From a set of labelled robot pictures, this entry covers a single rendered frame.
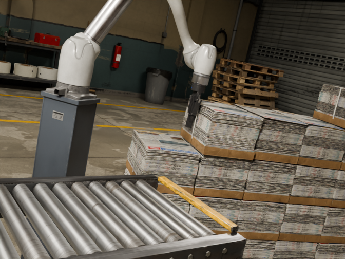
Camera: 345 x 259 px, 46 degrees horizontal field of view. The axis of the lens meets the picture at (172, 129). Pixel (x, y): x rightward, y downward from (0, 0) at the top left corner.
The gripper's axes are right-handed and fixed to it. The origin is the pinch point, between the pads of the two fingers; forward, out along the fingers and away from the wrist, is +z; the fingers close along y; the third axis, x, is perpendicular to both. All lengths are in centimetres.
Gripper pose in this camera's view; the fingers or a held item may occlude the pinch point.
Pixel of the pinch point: (189, 121)
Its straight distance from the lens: 217.8
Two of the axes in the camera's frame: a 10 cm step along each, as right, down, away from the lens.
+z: -2.4, 9.5, 1.8
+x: -9.3, -1.7, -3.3
